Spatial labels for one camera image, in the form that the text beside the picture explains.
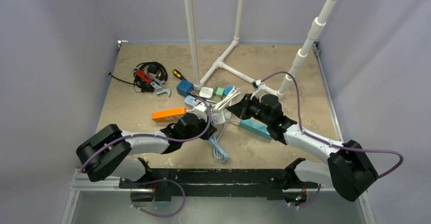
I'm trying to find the white cube socket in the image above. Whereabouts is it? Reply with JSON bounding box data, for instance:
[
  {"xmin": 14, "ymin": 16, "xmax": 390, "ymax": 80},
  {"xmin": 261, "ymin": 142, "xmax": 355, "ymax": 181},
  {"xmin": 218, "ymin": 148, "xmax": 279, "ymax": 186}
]
[{"xmin": 211, "ymin": 111, "xmax": 226, "ymax": 125}]

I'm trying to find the light blue plug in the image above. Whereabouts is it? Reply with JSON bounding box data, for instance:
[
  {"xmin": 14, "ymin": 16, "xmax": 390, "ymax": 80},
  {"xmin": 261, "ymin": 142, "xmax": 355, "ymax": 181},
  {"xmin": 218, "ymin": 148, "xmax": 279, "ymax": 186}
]
[{"xmin": 223, "ymin": 86, "xmax": 234, "ymax": 96}]

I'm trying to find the white plug adapter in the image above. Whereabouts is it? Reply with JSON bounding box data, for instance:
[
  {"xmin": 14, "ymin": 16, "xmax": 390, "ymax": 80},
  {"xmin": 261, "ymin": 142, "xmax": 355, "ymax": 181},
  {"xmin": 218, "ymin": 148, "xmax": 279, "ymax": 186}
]
[{"xmin": 199, "ymin": 86, "xmax": 214, "ymax": 99}]

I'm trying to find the blue cube socket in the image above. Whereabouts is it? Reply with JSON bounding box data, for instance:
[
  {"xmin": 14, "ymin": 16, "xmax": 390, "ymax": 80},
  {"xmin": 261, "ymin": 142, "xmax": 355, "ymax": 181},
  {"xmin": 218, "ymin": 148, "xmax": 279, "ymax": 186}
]
[{"xmin": 176, "ymin": 79, "xmax": 194, "ymax": 97}]

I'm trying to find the green plug adapter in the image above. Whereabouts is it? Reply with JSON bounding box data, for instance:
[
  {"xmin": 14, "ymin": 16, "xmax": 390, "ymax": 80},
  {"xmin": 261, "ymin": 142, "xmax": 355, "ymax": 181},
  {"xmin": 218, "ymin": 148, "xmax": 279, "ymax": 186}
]
[{"xmin": 213, "ymin": 87, "xmax": 225, "ymax": 98}]

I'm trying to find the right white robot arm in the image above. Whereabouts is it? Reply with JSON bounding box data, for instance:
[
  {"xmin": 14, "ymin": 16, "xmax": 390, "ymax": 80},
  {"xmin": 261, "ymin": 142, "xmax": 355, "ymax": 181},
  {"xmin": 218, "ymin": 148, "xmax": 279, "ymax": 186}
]
[{"xmin": 227, "ymin": 94, "xmax": 378, "ymax": 202}]

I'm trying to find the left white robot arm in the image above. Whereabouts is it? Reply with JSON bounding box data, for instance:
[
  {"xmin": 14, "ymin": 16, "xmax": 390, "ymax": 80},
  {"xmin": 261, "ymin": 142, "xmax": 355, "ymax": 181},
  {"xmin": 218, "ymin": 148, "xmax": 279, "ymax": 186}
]
[{"xmin": 76, "ymin": 113, "xmax": 217, "ymax": 188}]

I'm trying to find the teal rectangular box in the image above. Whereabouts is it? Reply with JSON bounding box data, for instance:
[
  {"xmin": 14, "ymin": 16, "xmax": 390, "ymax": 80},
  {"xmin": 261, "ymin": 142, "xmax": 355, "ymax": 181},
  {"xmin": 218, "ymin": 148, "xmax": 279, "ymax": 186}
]
[{"xmin": 239, "ymin": 119, "xmax": 272, "ymax": 140}]

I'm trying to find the small claw hammer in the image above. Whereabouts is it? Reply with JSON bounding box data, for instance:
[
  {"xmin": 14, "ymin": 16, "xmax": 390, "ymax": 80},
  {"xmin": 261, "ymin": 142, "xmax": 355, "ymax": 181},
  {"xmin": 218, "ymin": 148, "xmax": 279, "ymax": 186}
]
[{"xmin": 196, "ymin": 96, "xmax": 219, "ymax": 104}]

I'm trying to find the light blue power strip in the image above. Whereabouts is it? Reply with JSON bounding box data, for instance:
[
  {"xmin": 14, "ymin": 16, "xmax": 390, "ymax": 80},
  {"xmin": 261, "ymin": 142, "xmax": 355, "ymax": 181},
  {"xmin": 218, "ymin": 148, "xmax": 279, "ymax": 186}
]
[{"xmin": 184, "ymin": 95, "xmax": 200, "ymax": 108}]

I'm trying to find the orange power strip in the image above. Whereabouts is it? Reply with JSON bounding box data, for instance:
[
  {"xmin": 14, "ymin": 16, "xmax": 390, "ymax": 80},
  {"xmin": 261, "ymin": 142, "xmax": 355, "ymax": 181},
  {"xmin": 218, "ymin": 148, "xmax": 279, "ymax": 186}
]
[{"xmin": 151, "ymin": 107, "xmax": 187, "ymax": 122}]

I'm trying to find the yellow black screwdriver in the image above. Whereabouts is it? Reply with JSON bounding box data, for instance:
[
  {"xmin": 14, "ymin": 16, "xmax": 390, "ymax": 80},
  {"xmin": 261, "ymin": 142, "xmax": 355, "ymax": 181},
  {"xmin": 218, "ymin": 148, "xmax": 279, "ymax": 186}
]
[{"xmin": 172, "ymin": 69, "xmax": 186, "ymax": 80}]

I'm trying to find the silver adjustable wrench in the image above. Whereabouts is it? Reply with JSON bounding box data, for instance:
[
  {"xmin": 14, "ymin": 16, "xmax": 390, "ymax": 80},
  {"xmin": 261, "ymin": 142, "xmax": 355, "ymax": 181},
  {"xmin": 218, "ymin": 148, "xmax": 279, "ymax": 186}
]
[{"xmin": 134, "ymin": 68, "xmax": 171, "ymax": 97}]

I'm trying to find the light blue coiled cord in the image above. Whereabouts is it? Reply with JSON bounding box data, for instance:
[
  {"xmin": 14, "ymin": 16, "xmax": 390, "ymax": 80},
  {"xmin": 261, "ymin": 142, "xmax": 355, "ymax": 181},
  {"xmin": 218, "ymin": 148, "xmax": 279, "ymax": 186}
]
[{"xmin": 206, "ymin": 123, "xmax": 232, "ymax": 164}]

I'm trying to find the white PVC pipe frame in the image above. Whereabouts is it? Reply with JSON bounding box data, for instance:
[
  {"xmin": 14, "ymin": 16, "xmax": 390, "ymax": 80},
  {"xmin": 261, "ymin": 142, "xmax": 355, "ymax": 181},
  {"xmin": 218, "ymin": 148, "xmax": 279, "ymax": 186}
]
[{"xmin": 181, "ymin": 0, "xmax": 351, "ymax": 99}]

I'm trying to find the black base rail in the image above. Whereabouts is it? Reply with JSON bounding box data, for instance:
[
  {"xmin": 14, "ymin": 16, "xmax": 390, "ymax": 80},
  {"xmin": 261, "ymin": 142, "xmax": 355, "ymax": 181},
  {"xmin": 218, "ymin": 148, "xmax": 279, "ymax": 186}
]
[{"xmin": 119, "ymin": 168, "xmax": 318, "ymax": 201}]

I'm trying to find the black coiled cable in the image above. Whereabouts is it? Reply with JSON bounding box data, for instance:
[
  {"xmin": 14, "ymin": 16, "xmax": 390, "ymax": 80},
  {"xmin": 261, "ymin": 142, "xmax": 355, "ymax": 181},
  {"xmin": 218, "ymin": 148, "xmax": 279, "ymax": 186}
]
[{"xmin": 106, "ymin": 62, "xmax": 169, "ymax": 93}]

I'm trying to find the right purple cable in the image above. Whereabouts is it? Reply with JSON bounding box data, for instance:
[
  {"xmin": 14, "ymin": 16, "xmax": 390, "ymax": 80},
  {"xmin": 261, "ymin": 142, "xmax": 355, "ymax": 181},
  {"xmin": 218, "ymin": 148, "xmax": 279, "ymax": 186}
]
[{"xmin": 261, "ymin": 71, "xmax": 404, "ymax": 210}]

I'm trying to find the purple cable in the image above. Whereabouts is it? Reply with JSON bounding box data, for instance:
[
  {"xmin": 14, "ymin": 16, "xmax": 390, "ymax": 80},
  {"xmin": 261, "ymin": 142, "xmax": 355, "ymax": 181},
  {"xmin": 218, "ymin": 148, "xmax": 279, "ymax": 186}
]
[
  {"xmin": 261, "ymin": 71, "xmax": 404, "ymax": 210},
  {"xmin": 80, "ymin": 98, "xmax": 213, "ymax": 218}
]

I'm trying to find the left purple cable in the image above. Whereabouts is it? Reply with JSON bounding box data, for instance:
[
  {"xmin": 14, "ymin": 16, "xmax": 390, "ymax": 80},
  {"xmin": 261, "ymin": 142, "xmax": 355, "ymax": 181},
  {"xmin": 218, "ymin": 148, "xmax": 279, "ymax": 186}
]
[{"xmin": 80, "ymin": 98, "xmax": 213, "ymax": 218}]

